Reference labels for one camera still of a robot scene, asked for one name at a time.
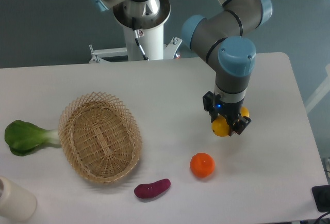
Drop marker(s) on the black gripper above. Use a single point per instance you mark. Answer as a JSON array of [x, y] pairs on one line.
[[230, 111]]

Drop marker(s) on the yellow mango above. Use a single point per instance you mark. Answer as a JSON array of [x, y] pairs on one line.
[[221, 128]]

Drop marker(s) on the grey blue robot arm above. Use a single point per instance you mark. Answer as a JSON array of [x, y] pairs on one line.
[[219, 41]]

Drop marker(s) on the woven wicker basket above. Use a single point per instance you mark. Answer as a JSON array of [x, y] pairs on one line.
[[100, 137]]

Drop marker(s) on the orange tangerine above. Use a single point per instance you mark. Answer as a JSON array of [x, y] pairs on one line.
[[202, 165]]

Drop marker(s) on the purple sweet potato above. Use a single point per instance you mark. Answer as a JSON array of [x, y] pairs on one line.
[[152, 190]]

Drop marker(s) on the black device at edge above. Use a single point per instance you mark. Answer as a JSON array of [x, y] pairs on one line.
[[321, 197]]

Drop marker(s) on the green bok choy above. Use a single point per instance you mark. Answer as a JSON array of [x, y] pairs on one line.
[[24, 138]]

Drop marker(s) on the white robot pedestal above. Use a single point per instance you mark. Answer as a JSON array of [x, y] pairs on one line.
[[143, 28]]

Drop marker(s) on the white table leg frame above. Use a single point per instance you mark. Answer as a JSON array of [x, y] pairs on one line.
[[321, 91]]

